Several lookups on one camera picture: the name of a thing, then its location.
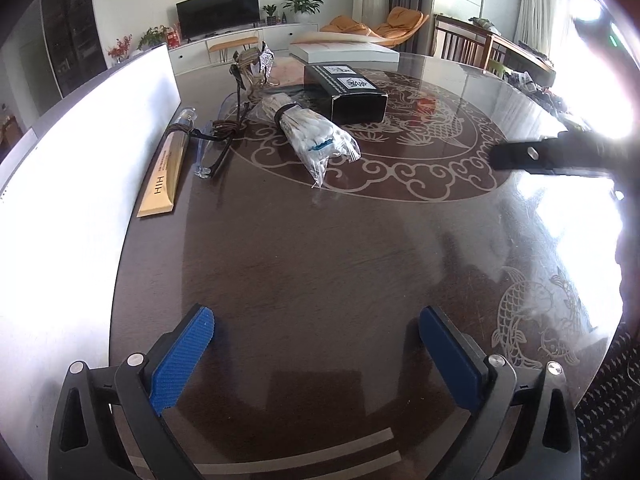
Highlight wooden top stool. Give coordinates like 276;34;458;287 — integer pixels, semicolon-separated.
208;37;258;63

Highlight clear glass tube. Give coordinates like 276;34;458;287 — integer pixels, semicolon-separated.
170;106;197;133

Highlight wooden armchair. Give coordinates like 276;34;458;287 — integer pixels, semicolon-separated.
431;14;556;91

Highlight white television cabinet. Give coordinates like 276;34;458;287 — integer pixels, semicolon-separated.
167;22;321;73

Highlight red flowers in vase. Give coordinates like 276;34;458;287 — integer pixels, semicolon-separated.
107;35;133;63

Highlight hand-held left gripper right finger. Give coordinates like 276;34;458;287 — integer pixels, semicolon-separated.
419;305;583;480

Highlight beige long paper packet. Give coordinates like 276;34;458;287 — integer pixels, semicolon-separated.
136;127;193;219

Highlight bag of cotton swabs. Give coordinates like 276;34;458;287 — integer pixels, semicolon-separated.
250;91;362;190

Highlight black television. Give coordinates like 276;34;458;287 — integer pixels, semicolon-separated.
175;0;261;41

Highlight white flat box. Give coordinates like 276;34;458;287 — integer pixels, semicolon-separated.
288;42;401;64

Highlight black box with white labels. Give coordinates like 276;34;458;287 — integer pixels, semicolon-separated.
304;63;389;125

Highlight clear safety glasses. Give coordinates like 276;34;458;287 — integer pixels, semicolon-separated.
194;100;251;182

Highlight black display cabinet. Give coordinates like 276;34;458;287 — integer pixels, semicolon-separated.
40;0;108;98

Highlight bushy green potted plant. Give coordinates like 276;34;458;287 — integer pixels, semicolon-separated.
137;25;171;52

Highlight dark dotted cloth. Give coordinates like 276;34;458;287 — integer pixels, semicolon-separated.
575;320;640;461

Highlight brown flat packet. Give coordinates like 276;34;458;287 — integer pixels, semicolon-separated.
265;55;311;91

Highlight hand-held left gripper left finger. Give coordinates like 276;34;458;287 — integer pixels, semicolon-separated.
47;304;217;480

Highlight large green potted plant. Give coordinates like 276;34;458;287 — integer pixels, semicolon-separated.
282;0;325;25

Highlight large white cardboard box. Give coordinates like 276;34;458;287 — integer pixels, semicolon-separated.
0;42;182;461

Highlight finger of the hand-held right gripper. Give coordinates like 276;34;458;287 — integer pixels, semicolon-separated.
489;130;626;178

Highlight white sheer curtain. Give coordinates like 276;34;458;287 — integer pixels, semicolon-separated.
517;0;576;61

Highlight orange rocking chair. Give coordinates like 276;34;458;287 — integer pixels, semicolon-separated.
320;6;431;48

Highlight long beige board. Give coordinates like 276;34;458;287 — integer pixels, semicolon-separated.
295;30;387;47

